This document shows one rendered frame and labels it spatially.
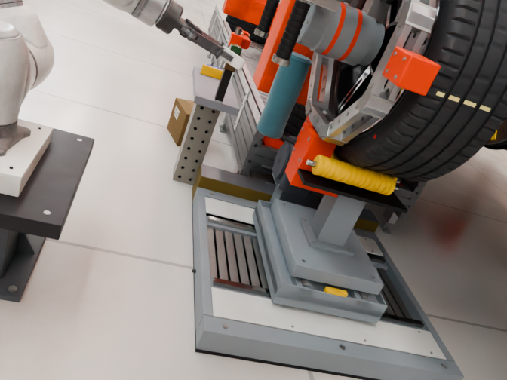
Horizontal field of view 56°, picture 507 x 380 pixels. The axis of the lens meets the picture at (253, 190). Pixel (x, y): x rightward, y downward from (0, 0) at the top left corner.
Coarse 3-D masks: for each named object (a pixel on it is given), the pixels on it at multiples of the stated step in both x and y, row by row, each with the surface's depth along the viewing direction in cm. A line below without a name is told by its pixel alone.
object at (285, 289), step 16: (256, 208) 184; (256, 224) 179; (272, 224) 175; (272, 240) 165; (272, 256) 153; (272, 272) 149; (288, 272) 150; (272, 288) 146; (288, 288) 141; (304, 288) 142; (320, 288) 149; (336, 288) 152; (288, 304) 144; (304, 304) 145; (320, 304) 146; (336, 304) 146; (352, 304) 147; (368, 304) 148; (384, 304) 150; (368, 320) 151
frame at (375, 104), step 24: (408, 0) 106; (432, 0) 106; (408, 24) 104; (432, 24) 105; (408, 48) 109; (312, 72) 155; (312, 96) 150; (384, 96) 112; (312, 120) 144; (336, 120) 126; (360, 120) 123; (336, 144) 133
